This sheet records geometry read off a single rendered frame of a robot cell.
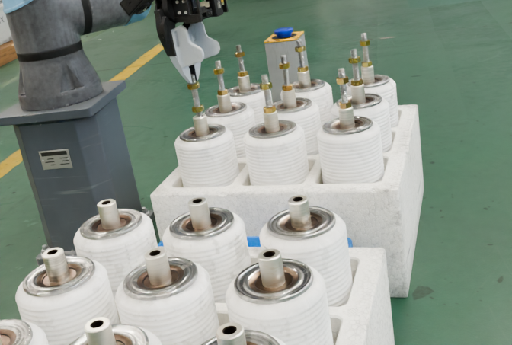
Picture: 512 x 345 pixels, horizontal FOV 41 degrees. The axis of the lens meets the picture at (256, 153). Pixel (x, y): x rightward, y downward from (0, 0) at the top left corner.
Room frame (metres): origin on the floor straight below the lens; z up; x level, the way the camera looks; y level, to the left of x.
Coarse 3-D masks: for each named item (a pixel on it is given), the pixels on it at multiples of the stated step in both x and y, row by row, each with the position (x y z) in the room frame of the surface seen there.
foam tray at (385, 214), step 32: (416, 128) 1.19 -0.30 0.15; (384, 160) 1.01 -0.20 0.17; (416, 160) 1.14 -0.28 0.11; (160, 192) 1.01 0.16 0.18; (192, 192) 0.99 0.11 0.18; (224, 192) 0.97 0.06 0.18; (256, 192) 0.95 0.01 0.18; (288, 192) 0.93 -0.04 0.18; (320, 192) 0.92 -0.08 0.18; (352, 192) 0.90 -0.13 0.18; (384, 192) 0.89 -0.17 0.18; (416, 192) 1.10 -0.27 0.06; (160, 224) 1.01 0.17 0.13; (256, 224) 0.95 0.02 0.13; (352, 224) 0.90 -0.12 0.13; (384, 224) 0.89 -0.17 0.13; (416, 224) 1.06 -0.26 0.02
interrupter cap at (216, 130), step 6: (210, 126) 1.08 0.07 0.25; (216, 126) 1.07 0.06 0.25; (222, 126) 1.06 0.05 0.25; (186, 132) 1.07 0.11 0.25; (192, 132) 1.07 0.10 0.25; (210, 132) 1.06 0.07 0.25; (216, 132) 1.04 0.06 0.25; (222, 132) 1.04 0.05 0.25; (180, 138) 1.05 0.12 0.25; (186, 138) 1.04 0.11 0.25; (192, 138) 1.03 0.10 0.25; (198, 138) 1.03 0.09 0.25; (204, 138) 1.02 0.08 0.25; (210, 138) 1.02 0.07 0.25
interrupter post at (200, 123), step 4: (196, 116) 1.06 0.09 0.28; (204, 116) 1.05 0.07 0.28; (196, 120) 1.05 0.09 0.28; (200, 120) 1.05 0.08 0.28; (204, 120) 1.05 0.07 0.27; (196, 124) 1.05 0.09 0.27; (200, 124) 1.05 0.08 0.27; (204, 124) 1.05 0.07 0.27; (196, 128) 1.05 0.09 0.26; (200, 128) 1.05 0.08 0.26; (204, 128) 1.05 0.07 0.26; (208, 128) 1.05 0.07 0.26; (196, 132) 1.05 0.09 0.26; (200, 132) 1.05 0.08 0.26; (204, 132) 1.05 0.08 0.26; (208, 132) 1.05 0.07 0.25
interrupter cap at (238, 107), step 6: (234, 102) 1.20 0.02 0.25; (240, 102) 1.19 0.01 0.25; (210, 108) 1.19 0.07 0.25; (216, 108) 1.18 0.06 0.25; (234, 108) 1.17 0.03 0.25; (240, 108) 1.16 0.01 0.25; (246, 108) 1.16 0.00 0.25; (210, 114) 1.14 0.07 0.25; (216, 114) 1.14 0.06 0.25; (222, 114) 1.13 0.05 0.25; (228, 114) 1.13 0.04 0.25; (234, 114) 1.13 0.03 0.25
